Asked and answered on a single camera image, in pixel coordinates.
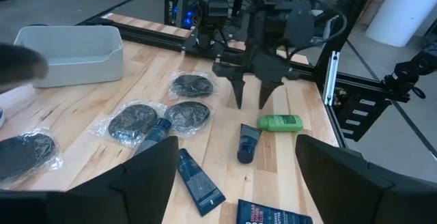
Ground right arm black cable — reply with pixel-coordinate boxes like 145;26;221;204
286;9;349;64

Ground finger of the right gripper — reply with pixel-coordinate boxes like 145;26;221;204
252;51;302;111
211;61;248;111

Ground white round pillar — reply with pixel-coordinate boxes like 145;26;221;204
365;0;437;48

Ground black jointed stand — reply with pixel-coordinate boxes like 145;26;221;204
382;41;437;100

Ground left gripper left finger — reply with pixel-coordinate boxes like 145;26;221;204
0;135;180;224

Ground black box white labels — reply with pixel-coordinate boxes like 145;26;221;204
333;87;393;142

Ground dark blue toiletry tube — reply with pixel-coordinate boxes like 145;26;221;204
235;199;314;224
236;123;263;165
135;117;173;156
176;148;227;217

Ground green travel size bottle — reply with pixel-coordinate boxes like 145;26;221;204
256;113;304;133

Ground black round pad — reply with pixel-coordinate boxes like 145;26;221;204
89;100;168;149
163;99;216;138
0;127;64;188
167;70;219;100

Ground grey plastic bin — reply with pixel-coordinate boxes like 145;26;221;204
13;25;125;89

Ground computer tower blue lights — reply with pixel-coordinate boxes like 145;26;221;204
164;0;206;30

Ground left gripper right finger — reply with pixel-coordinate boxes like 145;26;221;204
295;134;437;224

